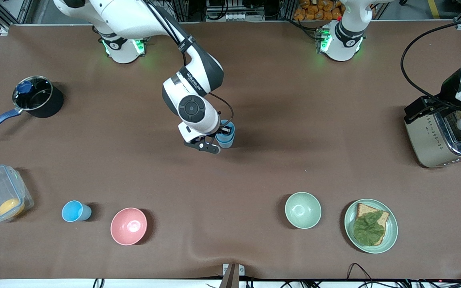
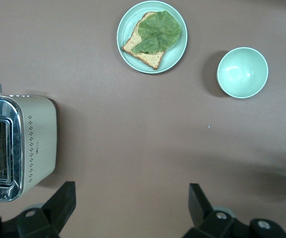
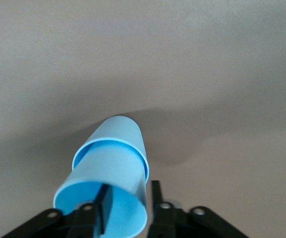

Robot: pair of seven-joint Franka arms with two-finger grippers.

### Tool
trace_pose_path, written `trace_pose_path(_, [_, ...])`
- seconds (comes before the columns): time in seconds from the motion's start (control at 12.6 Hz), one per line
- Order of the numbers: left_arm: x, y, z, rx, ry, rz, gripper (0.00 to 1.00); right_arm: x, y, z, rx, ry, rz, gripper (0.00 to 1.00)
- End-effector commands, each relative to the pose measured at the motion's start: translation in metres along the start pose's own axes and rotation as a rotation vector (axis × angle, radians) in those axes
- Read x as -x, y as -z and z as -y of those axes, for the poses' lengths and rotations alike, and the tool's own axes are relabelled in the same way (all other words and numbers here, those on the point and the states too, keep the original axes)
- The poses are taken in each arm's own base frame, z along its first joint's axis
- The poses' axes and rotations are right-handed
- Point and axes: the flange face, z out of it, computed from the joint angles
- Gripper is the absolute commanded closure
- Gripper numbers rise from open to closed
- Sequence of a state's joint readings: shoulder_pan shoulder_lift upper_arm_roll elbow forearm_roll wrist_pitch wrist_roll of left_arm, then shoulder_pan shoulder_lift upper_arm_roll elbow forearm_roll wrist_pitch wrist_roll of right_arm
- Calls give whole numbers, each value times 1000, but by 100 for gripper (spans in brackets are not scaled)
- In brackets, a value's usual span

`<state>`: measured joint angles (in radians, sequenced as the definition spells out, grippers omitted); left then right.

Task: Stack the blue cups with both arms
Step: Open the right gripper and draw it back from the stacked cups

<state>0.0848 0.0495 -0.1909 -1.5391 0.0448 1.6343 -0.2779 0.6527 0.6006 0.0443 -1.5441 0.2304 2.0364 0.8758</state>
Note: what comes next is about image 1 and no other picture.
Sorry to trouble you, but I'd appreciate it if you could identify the light blue plastic cup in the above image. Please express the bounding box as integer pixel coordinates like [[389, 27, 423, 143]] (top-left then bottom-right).
[[215, 120, 236, 144], [61, 200, 92, 222]]

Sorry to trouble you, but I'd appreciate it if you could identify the beige and chrome toaster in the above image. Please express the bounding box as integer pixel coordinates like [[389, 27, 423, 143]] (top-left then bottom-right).
[[405, 92, 461, 168]]

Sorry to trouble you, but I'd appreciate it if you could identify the brown table mat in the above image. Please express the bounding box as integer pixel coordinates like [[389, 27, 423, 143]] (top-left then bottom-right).
[[0, 21, 461, 280]]

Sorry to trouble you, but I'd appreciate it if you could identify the pale green bowl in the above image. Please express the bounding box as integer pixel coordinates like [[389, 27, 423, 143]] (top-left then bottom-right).
[[285, 192, 322, 230]]

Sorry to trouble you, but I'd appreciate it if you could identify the brown bread slice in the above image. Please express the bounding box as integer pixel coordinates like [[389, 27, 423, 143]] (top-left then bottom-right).
[[355, 203, 390, 246]]

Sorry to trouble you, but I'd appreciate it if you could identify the pale green plate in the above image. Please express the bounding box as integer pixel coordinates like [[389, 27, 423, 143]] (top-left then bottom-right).
[[344, 198, 399, 254]]

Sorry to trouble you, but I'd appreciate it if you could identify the pink bowl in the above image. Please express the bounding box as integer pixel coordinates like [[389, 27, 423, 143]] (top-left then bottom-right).
[[110, 207, 148, 246]]

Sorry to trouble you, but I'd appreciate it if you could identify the green lettuce leaf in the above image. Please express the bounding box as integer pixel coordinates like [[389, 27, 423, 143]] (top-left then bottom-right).
[[353, 211, 386, 246]]

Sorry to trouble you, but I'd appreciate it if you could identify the bag of orange snacks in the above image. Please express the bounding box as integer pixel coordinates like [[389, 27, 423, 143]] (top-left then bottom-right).
[[293, 0, 344, 21]]

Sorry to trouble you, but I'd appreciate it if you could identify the orange round food item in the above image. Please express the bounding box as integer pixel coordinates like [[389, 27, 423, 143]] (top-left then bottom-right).
[[0, 198, 25, 218]]

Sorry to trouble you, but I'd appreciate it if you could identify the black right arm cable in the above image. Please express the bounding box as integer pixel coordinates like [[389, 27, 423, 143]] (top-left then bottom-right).
[[144, 0, 235, 125]]

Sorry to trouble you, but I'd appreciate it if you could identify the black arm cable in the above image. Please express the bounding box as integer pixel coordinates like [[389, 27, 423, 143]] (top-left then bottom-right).
[[144, 0, 235, 125], [400, 18, 461, 112]]

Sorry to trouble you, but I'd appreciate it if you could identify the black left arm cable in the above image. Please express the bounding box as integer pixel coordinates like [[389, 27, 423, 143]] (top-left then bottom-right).
[[400, 18, 461, 112]]

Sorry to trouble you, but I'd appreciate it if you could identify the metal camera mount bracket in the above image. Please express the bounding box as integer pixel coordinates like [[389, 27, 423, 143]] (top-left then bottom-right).
[[219, 263, 245, 288]]

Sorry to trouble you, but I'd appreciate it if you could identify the black looped floor cable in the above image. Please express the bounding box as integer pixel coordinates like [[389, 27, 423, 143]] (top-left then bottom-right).
[[347, 262, 375, 288]]

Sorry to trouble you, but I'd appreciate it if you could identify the black pot with blue handle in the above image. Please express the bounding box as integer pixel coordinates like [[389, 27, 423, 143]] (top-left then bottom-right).
[[0, 75, 64, 138]]

